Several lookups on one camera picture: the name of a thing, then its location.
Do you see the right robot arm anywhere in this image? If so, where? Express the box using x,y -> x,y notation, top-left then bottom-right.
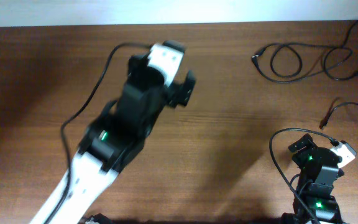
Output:
280,134 -> 344,224

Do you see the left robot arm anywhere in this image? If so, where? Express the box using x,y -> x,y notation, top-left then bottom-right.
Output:
31,52 -> 196,223

